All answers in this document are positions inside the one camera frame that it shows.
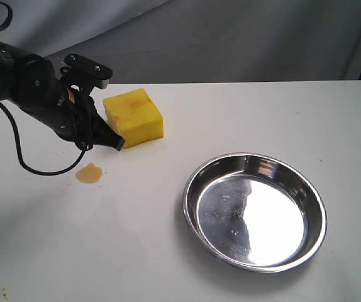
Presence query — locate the yellow sponge block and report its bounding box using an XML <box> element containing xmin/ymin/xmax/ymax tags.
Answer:
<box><xmin>103</xmin><ymin>89</ymin><xmax>164</xmax><ymax>148</ymax></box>

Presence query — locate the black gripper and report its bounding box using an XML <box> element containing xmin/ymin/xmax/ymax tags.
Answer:
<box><xmin>16</xmin><ymin>54</ymin><xmax>125</xmax><ymax>150</ymax></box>

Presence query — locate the round stainless steel dish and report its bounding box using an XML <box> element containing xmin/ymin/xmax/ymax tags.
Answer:
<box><xmin>182</xmin><ymin>152</ymin><xmax>327</xmax><ymax>274</ymax></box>

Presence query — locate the grey backdrop cloth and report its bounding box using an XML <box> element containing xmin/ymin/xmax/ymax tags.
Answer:
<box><xmin>0</xmin><ymin>1</ymin><xmax>361</xmax><ymax>84</ymax></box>

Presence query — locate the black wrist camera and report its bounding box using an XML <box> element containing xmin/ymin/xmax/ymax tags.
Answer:
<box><xmin>62</xmin><ymin>53</ymin><xmax>113</xmax><ymax>89</ymax></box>

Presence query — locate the black cable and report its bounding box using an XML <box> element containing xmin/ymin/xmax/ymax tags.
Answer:
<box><xmin>0</xmin><ymin>0</ymin><xmax>95</xmax><ymax>175</ymax></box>

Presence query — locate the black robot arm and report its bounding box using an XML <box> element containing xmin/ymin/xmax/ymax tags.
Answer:
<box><xmin>0</xmin><ymin>42</ymin><xmax>125</xmax><ymax>150</ymax></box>

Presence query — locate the orange liquid spill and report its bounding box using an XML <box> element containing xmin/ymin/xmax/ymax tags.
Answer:
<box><xmin>75</xmin><ymin>163</ymin><xmax>103</xmax><ymax>184</ymax></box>

